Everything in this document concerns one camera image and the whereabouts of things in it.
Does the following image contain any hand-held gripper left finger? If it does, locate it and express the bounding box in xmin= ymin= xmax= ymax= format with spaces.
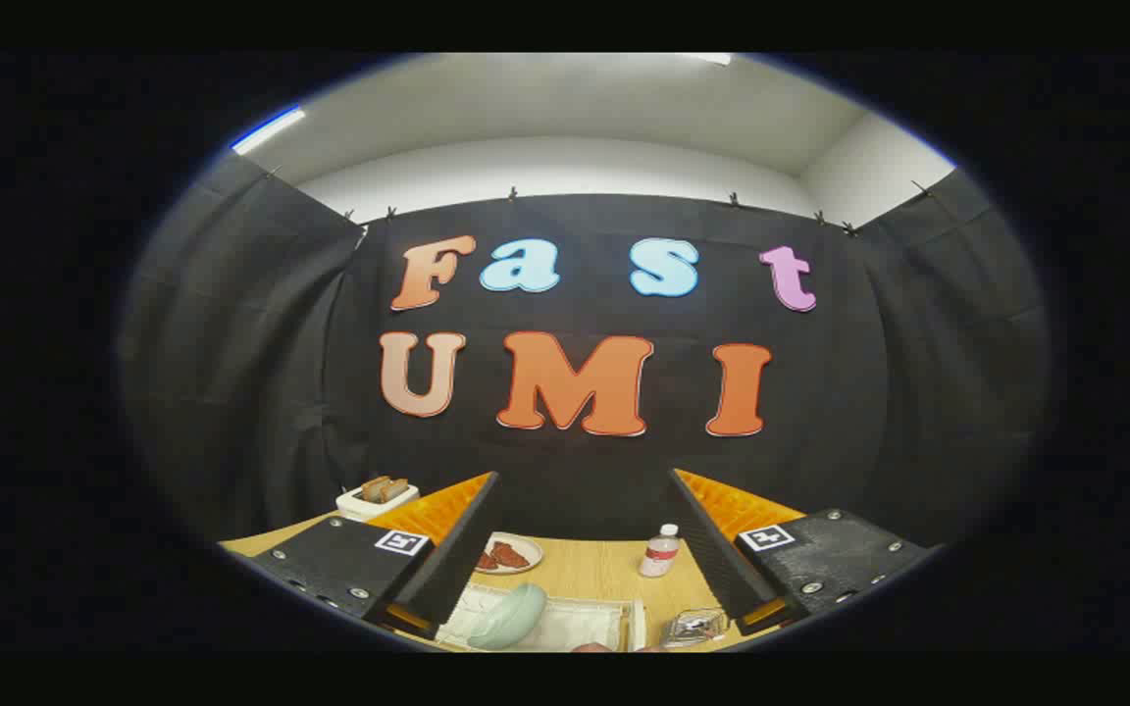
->
xmin=253 ymin=471 xmax=500 ymax=638

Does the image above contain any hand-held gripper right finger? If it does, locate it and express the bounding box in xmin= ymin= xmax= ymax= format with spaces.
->
xmin=668 ymin=469 xmax=944 ymax=636

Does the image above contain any metal wire basket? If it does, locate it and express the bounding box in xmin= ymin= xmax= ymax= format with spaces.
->
xmin=661 ymin=608 xmax=729 ymax=648

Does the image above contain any pale green plate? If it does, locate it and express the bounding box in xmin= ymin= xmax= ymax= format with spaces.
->
xmin=467 ymin=583 xmax=547 ymax=650

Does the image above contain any white wire dish rack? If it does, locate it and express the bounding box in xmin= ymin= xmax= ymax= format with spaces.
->
xmin=433 ymin=583 xmax=646 ymax=653

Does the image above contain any white plate with meat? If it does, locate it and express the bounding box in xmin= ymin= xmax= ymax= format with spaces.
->
xmin=475 ymin=532 xmax=544 ymax=575

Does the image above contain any clear bottle with red label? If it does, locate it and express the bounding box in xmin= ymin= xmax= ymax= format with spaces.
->
xmin=639 ymin=524 xmax=681 ymax=578

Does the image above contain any white toaster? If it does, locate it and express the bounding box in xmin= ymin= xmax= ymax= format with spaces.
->
xmin=336 ymin=480 xmax=420 ymax=522

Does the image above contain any ceiling light strip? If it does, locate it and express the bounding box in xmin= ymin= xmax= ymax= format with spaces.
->
xmin=231 ymin=105 xmax=307 ymax=155

